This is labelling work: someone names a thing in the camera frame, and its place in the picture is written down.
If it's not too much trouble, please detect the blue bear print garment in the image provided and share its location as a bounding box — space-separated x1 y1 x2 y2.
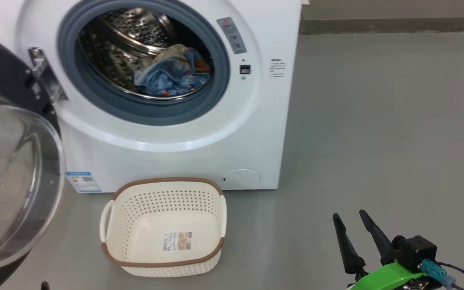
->
134 48 212 97

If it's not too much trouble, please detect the white front-load washing machine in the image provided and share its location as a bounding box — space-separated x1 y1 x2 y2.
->
0 0 302 194

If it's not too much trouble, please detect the teal cable connector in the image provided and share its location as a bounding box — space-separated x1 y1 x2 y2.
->
420 259 457 286

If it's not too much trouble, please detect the blue energy label sticker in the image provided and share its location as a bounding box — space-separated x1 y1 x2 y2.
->
66 172 102 193

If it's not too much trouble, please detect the stainless steel washing machine drum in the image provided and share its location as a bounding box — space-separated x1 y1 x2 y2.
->
78 7 212 100

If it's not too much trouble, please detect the white perforated basket brown rim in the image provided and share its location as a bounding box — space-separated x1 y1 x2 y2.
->
99 177 228 278

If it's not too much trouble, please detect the grey rubber door seal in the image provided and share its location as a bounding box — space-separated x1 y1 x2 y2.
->
57 0 231 126

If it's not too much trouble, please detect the round white filter cover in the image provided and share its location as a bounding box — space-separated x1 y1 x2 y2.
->
223 169 261 190

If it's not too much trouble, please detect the thin black camera cable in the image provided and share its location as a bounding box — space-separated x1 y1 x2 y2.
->
435 262 464 290

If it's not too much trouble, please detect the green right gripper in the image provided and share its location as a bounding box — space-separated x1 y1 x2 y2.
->
332 209 432 290

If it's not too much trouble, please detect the metal door hinge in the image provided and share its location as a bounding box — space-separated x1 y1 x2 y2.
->
28 47 68 103

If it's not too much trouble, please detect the grey warning sticker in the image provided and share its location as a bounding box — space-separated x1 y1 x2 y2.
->
217 17 247 55

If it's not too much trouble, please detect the paper basket product label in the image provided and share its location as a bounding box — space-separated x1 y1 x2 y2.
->
162 231 193 252

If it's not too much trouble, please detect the black text instruction sticker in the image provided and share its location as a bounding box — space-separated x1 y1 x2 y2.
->
270 58 286 78

